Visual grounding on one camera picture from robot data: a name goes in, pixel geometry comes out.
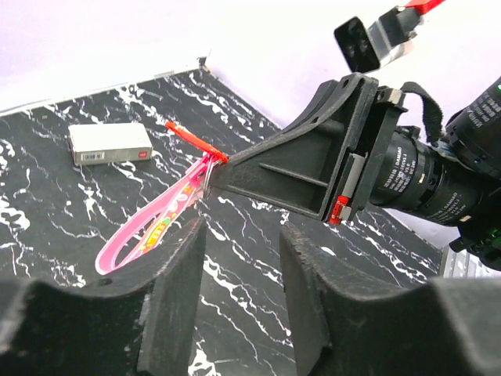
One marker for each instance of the red key tag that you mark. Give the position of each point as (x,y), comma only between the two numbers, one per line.
(197,142)

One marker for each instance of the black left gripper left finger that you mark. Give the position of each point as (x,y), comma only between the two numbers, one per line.
(137,320)

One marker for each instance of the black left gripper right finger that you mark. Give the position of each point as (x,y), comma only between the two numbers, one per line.
(346,322)

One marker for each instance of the pink strap keychain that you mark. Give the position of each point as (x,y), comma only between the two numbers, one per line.
(154,219)

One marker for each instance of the silver metal keyring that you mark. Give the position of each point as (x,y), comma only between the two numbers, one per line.
(205,175)

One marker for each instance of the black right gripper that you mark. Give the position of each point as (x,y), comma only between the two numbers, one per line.
(327,160)

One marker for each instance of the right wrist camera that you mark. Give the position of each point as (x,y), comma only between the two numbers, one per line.
(368,49)

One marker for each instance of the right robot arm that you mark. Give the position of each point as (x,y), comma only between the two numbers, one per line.
(445,173)

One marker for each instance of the white cardboard box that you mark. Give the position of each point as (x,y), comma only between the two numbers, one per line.
(98,143)

